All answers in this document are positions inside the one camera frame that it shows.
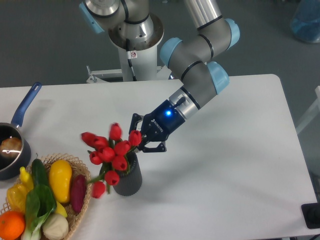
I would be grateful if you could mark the yellow banana piece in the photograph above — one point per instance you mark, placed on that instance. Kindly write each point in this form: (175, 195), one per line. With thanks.
(60, 209)

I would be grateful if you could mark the yellow bell pepper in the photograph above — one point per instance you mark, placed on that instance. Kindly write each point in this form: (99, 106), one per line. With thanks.
(16, 197)

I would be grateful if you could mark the green cucumber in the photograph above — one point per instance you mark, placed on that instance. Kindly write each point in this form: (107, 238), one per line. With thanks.
(39, 173)

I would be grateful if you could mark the yellow squash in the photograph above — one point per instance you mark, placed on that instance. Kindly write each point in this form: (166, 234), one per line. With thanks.
(60, 176)

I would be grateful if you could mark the green bok choy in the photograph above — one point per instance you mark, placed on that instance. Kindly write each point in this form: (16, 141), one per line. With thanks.
(40, 203)

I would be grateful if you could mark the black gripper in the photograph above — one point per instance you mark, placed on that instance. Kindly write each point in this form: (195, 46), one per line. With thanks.
(156, 126)

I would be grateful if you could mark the purple sweet potato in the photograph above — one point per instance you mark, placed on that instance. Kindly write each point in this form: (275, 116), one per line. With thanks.
(77, 193)

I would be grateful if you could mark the dark grey ribbed vase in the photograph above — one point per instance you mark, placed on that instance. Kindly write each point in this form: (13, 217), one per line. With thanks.
(125, 182)

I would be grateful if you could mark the blue translucent container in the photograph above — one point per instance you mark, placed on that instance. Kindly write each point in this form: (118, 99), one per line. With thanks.
(305, 24)

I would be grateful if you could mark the brown bread roll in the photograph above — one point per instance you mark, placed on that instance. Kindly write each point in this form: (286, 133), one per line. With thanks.
(11, 147)

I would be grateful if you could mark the orange fruit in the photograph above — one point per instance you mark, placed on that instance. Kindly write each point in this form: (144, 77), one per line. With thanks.
(12, 225)

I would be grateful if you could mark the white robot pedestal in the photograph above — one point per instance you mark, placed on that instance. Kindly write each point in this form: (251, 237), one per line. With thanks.
(137, 50)

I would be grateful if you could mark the white furniture frame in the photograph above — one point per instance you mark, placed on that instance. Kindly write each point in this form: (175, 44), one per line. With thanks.
(310, 113)

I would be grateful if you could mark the black device at edge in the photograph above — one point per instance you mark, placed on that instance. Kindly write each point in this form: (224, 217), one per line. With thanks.
(311, 214)

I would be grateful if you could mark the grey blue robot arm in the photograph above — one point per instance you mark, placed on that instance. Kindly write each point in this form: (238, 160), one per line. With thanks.
(192, 63)

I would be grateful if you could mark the blue handled saucepan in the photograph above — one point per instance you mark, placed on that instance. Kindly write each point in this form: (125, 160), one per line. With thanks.
(9, 168)

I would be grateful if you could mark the beige garlic bulb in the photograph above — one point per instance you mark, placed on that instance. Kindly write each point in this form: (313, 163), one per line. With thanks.
(56, 227)

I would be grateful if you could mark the small yellow pepper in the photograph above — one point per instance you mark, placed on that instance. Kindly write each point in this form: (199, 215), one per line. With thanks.
(26, 178)

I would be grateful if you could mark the red tulip bouquet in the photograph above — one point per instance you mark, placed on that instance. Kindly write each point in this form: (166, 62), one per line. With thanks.
(112, 149)

